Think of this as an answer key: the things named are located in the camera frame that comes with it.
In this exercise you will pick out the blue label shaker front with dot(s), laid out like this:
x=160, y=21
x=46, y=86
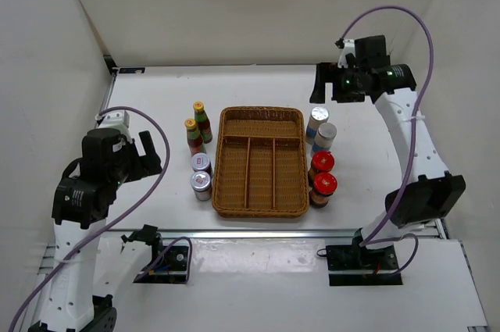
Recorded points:
x=324, y=138

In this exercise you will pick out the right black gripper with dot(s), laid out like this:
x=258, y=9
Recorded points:
x=324, y=73

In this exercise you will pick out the silver lid jar front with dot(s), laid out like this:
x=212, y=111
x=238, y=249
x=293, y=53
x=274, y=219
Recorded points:
x=201, y=183

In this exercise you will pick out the red lid jar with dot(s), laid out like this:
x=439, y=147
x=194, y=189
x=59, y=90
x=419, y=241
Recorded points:
x=323, y=187
x=321, y=162

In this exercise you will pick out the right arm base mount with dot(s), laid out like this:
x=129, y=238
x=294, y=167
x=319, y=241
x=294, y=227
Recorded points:
x=351, y=267

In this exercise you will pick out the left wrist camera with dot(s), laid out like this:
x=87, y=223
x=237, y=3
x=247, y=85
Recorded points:
x=119, y=120

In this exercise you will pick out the blue label sticker left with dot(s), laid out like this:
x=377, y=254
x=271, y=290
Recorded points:
x=131, y=70

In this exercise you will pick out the blue label shaker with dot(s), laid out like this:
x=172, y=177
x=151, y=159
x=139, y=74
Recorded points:
x=317, y=116
x=324, y=138

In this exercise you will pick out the aluminium frame rail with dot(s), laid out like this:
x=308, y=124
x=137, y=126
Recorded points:
x=431, y=231

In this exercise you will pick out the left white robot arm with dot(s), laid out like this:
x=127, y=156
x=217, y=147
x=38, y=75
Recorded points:
x=81, y=204

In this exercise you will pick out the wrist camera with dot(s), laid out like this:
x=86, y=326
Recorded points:
x=347, y=53
x=119, y=120

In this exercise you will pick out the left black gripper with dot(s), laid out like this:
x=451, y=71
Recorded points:
x=149, y=164

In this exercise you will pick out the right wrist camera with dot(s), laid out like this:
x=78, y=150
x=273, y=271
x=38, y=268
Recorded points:
x=347, y=53

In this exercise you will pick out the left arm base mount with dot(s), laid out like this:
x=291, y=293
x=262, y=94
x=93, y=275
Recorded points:
x=168, y=264

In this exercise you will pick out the green cap sauce bottle front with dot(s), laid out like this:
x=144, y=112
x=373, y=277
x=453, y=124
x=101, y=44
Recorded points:
x=195, y=141

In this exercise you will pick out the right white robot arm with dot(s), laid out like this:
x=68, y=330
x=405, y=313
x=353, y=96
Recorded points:
x=428, y=190

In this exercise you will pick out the wicker divided tray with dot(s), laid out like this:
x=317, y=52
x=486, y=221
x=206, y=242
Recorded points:
x=260, y=169

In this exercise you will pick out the silver lid jar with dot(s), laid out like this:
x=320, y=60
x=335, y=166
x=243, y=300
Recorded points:
x=200, y=162
x=201, y=183

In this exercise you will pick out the red lid jar front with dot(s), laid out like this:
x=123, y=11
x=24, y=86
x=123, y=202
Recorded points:
x=323, y=187

